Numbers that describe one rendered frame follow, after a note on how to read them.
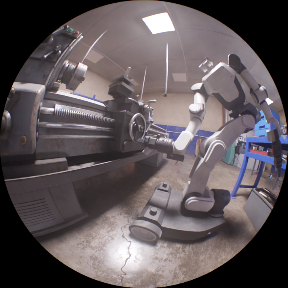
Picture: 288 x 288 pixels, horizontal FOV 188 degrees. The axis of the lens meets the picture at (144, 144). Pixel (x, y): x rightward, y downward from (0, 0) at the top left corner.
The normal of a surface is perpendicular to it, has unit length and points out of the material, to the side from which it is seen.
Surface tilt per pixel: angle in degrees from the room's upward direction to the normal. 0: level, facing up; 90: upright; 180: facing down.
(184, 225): 0
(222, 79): 111
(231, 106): 148
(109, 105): 90
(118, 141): 90
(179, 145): 67
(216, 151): 90
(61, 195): 90
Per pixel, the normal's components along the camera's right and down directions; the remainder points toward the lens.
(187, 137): -0.38, -0.35
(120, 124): -0.47, 0.04
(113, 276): 0.13, -0.99
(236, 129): -0.62, 0.34
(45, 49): 0.88, 0.17
